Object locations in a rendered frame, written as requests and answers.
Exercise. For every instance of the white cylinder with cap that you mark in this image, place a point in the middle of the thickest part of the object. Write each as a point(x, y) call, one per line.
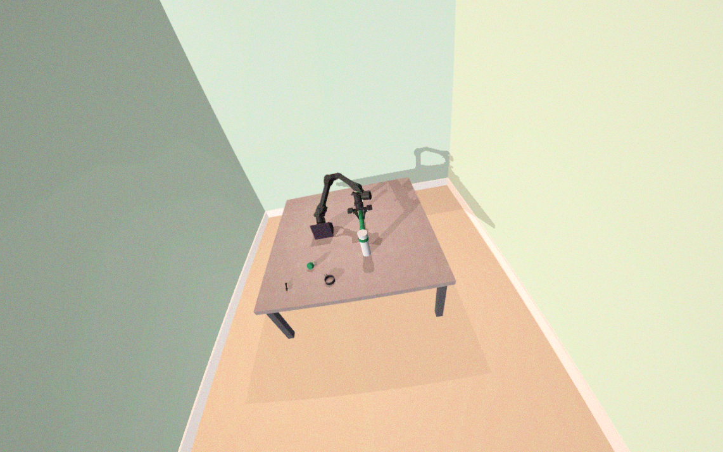
point(365, 247)

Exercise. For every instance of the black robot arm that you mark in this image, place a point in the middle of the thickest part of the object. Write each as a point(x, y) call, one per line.
point(328, 181)

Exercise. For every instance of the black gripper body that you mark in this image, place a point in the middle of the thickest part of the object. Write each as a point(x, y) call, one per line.
point(359, 206)

